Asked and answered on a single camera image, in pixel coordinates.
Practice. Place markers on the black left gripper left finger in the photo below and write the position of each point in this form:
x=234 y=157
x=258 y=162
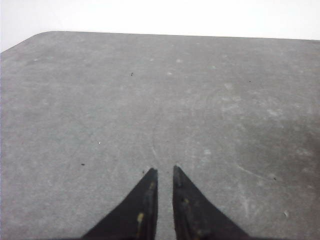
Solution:
x=135 y=218

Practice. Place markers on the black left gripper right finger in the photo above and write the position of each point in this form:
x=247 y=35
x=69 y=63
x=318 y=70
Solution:
x=195 y=217

